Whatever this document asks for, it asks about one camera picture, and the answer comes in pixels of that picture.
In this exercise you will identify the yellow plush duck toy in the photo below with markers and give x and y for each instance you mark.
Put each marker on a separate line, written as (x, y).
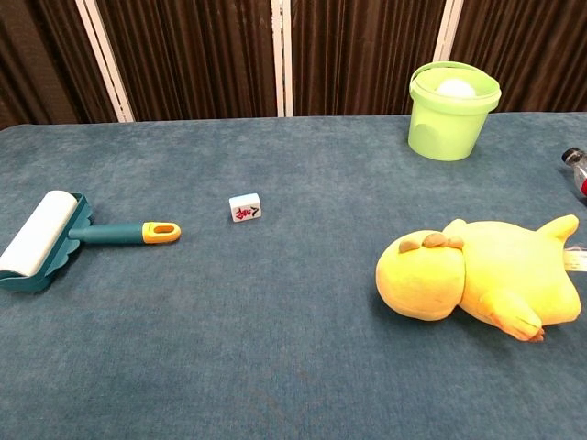
(500, 270)

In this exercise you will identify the white mahjong tile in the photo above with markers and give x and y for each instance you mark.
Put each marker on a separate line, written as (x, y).
(245, 210)

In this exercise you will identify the blue velvet tablecloth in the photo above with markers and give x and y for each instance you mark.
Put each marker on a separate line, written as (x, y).
(229, 321)

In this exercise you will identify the green plastic bucket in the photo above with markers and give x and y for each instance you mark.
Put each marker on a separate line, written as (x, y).
(445, 124)

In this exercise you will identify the white ball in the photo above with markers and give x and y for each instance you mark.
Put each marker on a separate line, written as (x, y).
(456, 88)

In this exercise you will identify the teal lint roller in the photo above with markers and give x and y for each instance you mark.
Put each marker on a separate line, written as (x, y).
(41, 238)

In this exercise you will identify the clear plastic bottle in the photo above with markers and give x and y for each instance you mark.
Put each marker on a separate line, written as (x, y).
(579, 169)

